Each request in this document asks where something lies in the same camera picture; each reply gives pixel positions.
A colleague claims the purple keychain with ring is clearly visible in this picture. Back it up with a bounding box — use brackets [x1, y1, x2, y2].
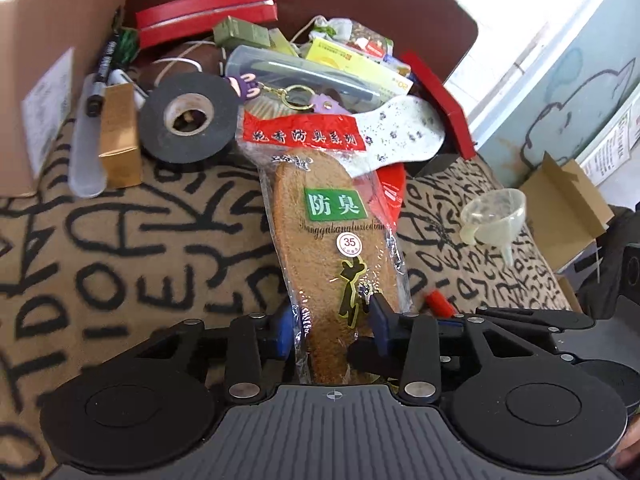
[224, 72, 351, 117]

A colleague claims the clear plastic funnel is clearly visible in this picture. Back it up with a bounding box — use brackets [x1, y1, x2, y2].
[460, 187, 529, 267]

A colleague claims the yellow medicine box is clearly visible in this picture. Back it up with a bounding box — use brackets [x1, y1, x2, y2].
[304, 37, 416, 97]

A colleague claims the small gold box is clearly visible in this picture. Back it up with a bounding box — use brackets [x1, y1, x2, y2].
[97, 82, 144, 189]

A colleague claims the clear snack packet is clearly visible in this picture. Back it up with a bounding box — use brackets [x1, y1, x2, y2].
[347, 19, 397, 61]

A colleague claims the black tape roll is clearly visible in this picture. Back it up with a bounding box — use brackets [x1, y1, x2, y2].
[139, 72, 244, 164]

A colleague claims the packaged brown insole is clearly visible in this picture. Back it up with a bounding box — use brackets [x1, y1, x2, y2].
[235, 110, 417, 387]

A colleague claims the red box lid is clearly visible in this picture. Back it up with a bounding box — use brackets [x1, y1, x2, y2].
[399, 51, 477, 162]

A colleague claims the small red plastic piece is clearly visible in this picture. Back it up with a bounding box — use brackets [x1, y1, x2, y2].
[424, 290, 455, 319]

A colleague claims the flat red box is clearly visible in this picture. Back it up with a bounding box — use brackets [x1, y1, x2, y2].
[134, 0, 279, 50]

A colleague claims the black marker pen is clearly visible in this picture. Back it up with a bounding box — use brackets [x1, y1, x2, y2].
[85, 34, 124, 117]

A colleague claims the large brown cardboard box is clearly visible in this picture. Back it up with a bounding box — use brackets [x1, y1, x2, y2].
[0, 0, 480, 198]

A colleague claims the small green box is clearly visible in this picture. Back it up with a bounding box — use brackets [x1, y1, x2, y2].
[213, 15, 272, 52]

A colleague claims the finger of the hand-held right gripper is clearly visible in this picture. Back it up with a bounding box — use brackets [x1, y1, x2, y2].
[439, 316, 577, 365]
[474, 305, 597, 334]

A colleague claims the translucent plastic tube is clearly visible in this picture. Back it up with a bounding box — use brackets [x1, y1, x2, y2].
[69, 74, 109, 199]

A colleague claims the small open cardboard box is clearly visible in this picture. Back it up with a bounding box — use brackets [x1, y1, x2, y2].
[517, 152, 616, 272]

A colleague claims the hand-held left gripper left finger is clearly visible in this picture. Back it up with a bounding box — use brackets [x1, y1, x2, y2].
[135, 304, 293, 402]

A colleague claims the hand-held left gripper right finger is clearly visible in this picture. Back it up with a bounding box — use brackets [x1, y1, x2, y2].
[349, 293, 507, 405]

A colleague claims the brown ball with white string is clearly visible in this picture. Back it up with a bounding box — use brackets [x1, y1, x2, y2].
[137, 40, 223, 92]

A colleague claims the printed blanket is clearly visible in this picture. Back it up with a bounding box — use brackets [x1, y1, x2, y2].
[0, 115, 587, 480]

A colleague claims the white paper wall notice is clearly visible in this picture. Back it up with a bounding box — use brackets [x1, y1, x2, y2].
[579, 110, 640, 187]

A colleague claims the clear plastic pen case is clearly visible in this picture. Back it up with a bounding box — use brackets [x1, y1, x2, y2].
[224, 45, 406, 107]

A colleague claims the white spotted insole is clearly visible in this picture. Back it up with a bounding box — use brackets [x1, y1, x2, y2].
[347, 95, 449, 179]

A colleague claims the green and black cord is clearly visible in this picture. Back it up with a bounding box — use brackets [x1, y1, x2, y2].
[116, 26, 140, 63]

